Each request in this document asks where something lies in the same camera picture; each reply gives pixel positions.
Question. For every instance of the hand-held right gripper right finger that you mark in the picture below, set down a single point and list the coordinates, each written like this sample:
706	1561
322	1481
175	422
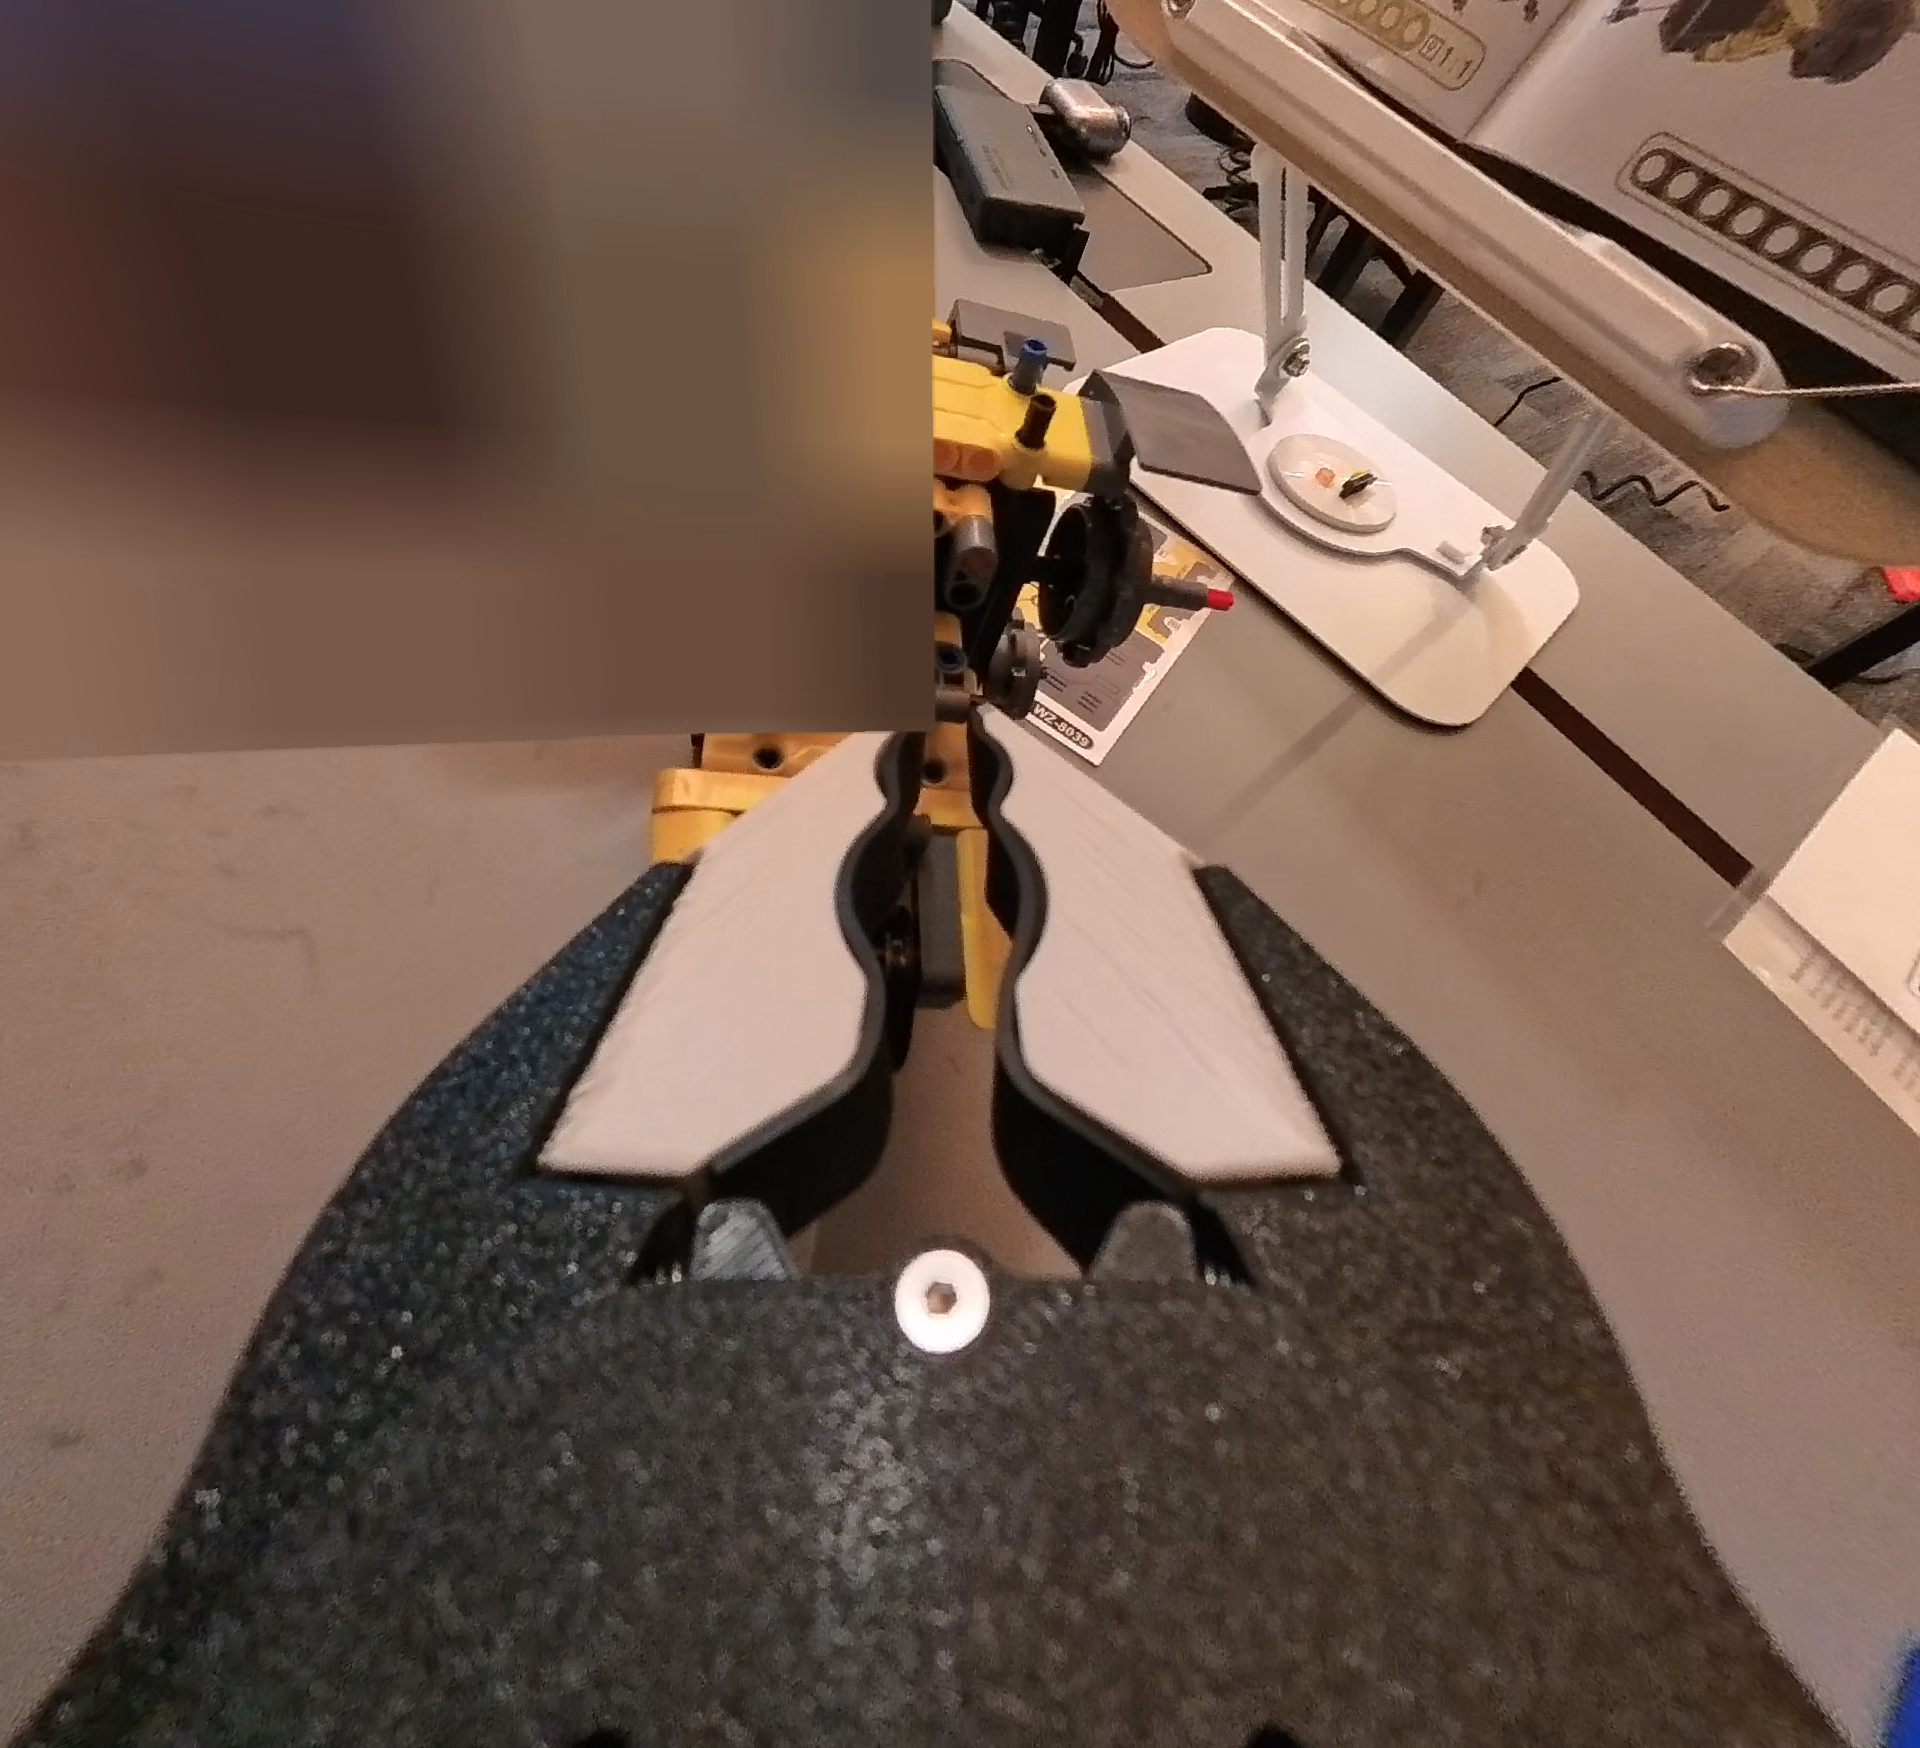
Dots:
1154	1014

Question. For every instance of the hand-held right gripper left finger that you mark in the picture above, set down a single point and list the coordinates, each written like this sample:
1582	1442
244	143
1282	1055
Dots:
735	997

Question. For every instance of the yellow grey building-block toy robot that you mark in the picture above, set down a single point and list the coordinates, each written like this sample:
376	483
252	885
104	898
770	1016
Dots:
998	428

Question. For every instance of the white desk lamp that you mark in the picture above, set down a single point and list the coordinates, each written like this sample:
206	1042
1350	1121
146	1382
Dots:
1410	610

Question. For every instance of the printed paper sheet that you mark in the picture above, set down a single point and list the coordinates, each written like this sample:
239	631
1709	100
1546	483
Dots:
1853	910

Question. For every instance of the black rectangular device box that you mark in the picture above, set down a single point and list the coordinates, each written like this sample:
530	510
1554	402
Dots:
998	166

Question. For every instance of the small grey round device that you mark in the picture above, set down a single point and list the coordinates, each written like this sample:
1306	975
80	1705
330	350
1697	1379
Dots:
1089	122

